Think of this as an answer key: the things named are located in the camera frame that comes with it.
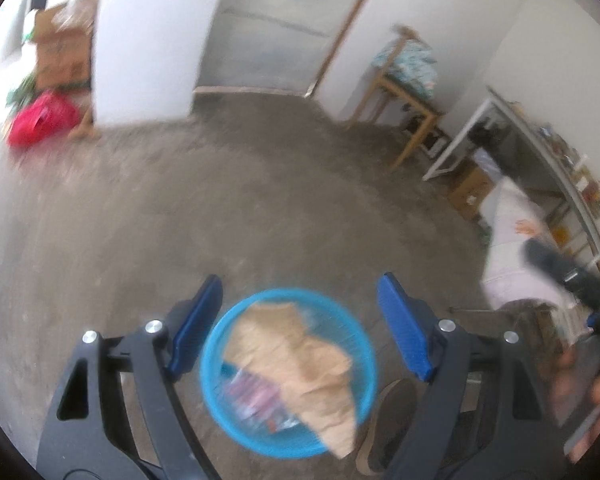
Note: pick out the floral tablecloth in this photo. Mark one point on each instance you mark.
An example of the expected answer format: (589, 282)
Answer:
(510, 240)

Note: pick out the red plastic bag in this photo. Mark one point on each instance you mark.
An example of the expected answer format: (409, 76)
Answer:
(40, 120)

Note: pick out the large printed cardboard box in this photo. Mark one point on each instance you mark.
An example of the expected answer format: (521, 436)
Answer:
(62, 55)

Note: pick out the small white box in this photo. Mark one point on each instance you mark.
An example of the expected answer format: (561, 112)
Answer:
(435, 144)

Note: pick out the wooden chair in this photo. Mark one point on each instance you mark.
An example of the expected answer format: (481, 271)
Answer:
(420, 110)

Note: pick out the brown root vegetable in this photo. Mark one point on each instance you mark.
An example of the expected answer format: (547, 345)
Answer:
(82, 127)

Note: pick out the blue plastic basket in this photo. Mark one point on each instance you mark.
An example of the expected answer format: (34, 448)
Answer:
(209, 365)

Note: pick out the grey tan-soled shoe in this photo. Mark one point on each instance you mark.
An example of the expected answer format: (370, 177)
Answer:
(385, 425)

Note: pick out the brown cardboard box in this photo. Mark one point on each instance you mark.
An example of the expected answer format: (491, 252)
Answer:
(472, 190)

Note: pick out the long white table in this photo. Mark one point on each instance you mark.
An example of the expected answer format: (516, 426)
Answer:
(460, 140)

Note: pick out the floral cushion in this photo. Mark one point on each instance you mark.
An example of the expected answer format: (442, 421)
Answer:
(410, 65)

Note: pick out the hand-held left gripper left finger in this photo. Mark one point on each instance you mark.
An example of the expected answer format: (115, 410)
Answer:
(197, 325)

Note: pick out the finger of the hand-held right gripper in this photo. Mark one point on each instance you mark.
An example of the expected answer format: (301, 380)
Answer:
(547, 260)

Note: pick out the panelled door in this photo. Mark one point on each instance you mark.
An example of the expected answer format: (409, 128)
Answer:
(280, 35)

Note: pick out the black cloth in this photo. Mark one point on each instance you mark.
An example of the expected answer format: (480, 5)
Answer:
(485, 135)

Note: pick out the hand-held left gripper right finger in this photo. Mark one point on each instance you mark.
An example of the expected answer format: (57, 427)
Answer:
(405, 325)

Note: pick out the green vegetables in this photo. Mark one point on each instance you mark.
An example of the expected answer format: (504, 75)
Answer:
(22, 92)

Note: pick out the brown paper bag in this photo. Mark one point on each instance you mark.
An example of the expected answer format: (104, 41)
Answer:
(300, 360)

